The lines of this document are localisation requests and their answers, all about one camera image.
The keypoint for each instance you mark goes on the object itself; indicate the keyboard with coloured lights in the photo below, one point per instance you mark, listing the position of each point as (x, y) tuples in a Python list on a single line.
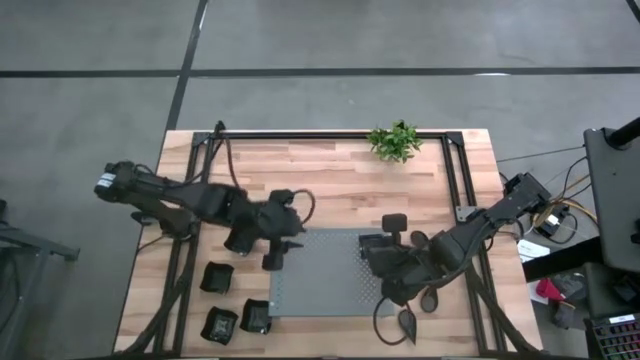
[(617, 342)]

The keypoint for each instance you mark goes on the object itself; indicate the black power supply box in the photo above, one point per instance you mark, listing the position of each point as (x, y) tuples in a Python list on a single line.
[(550, 225)]

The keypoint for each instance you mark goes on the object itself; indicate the wavy square black plate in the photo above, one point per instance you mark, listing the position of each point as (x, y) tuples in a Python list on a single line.
[(216, 277)]

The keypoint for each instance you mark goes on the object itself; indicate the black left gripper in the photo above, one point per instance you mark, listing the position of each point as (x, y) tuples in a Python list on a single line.
[(280, 220)]

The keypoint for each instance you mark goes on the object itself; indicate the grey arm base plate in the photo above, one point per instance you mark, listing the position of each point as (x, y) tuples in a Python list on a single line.
[(464, 214)]

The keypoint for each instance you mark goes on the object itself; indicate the white paper sheet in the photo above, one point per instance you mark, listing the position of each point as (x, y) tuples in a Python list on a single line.
[(531, 249)]

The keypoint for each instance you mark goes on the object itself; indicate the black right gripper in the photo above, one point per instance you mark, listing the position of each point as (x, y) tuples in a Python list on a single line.
[(400, 275)]

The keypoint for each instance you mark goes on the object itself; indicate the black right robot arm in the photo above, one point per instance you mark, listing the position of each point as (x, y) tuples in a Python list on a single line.
[(500, 210)]

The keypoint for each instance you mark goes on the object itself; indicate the black pole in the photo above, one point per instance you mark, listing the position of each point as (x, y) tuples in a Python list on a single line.
[(625, 132)]

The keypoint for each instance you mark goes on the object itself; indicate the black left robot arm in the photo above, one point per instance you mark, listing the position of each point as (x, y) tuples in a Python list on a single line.
[(150, 192)]

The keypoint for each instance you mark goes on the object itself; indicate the oval black plate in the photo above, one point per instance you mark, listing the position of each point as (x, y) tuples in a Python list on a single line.
[(429, 300)]

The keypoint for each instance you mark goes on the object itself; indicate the round black plate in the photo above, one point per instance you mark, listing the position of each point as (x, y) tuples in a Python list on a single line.
[(419, 240)]

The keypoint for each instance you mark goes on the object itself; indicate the teardrop black plate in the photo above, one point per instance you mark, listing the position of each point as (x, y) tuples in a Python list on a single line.
[(407, 325)]

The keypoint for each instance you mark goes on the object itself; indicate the grey perforated metal shelf riser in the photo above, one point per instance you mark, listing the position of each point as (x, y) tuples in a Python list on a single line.
[(325, 275)]

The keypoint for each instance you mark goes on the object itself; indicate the red cloth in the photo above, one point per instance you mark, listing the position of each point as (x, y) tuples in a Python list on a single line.
[(549, 289)]

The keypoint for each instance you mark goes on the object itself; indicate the grey pouch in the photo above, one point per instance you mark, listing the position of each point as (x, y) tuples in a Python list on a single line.
[(564, 315)]

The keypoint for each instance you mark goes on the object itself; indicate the black equipment cart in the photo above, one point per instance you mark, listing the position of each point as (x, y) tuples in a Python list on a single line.
[(615, 200)]

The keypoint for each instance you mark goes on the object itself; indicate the green plant in white pot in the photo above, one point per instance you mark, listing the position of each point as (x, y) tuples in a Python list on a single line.
[(395, 142)]

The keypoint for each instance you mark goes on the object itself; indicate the square black plate with print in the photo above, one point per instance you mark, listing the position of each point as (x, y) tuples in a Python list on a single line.
[(219, 325)]

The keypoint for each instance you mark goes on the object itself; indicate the grey metal stand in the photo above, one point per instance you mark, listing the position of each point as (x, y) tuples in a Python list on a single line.
[(30, 245)]

